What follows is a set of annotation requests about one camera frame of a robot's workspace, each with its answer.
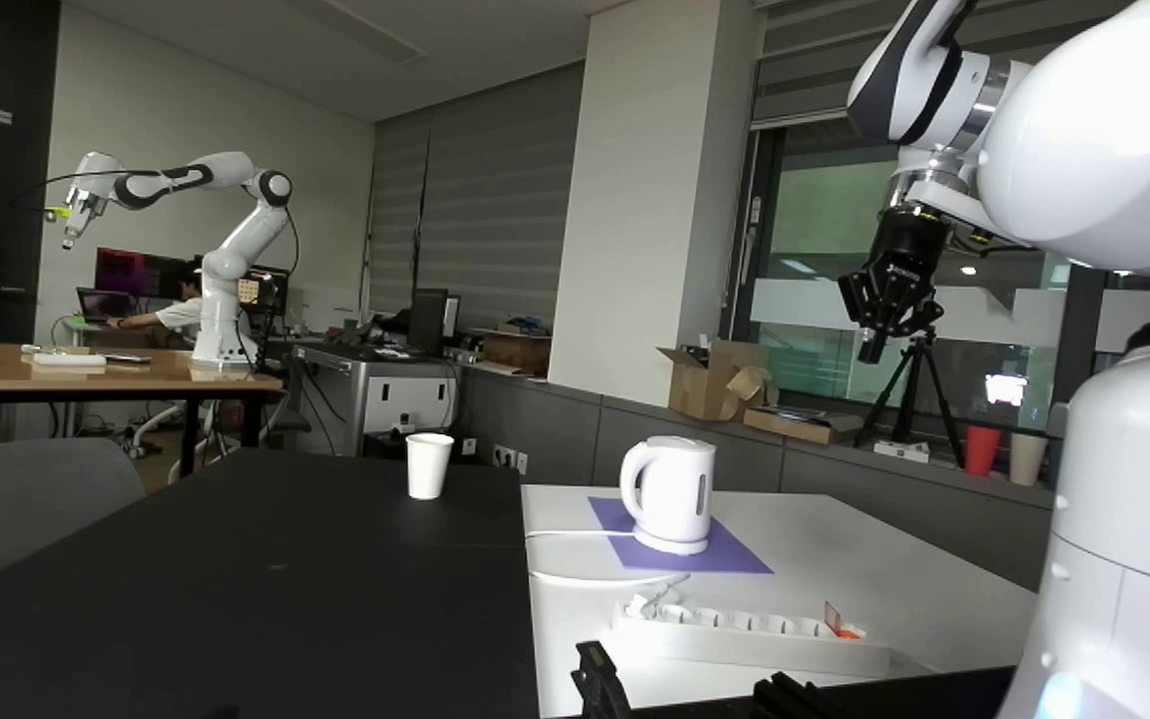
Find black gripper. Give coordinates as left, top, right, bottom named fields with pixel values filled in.
left=836, top=206, right=950, bottom=366

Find flat cardboard piece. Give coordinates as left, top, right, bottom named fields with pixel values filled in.
left=741, top=403, right=840, bottom=452

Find red cup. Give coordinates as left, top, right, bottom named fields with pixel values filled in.
left=960, top=422, right=1005, bottom=482

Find open cardboard box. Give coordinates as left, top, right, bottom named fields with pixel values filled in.
left=657, top=340, right=780, bottom=427

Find beige cup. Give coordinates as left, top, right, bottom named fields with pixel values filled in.
left=1005, top=431, right=1049, bottom=491

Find purple paper mat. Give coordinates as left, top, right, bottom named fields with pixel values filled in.
left=582, top=491, right=774, bottom=580

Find white power strip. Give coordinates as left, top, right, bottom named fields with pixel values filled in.
left=610, top=591, right=867, bottom=648

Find grey low partition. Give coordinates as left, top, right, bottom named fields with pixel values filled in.
left=452, top=362, right=1063, bottom=591

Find grey window blinds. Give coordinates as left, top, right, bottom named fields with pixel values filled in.
left=367, top=60, right=587, bottom=340

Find black computer tower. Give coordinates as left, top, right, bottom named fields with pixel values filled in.
left=408, top=282, right=465, bottom=359

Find white paper cup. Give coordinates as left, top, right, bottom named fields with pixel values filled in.
left=398, top=427, right=461, bottom=506

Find grey metal cabinet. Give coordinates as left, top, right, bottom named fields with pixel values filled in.
left=291, top=343, right=465, bottom=459

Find black table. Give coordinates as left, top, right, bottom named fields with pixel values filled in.
left=0, top=444, right=545, bottom=719

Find person in white shirt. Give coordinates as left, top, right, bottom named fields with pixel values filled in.
left=122, top=275, right=215, bottom=336

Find black monitor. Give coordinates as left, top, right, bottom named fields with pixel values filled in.
left=92, top=245, right=200, bottom=306

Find wooden table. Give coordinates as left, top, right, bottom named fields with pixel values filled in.
left=0, top=340, right=287, bottom=482

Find black camera tripod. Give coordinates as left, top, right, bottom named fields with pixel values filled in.
left=852, top=326, right=968, bottom=468

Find white wall outlet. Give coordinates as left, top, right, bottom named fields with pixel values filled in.
left=489, top=438, right=536, bottom=480

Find black clamp mount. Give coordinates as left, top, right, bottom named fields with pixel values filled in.
left=569, top=633, right=638, bottom=719

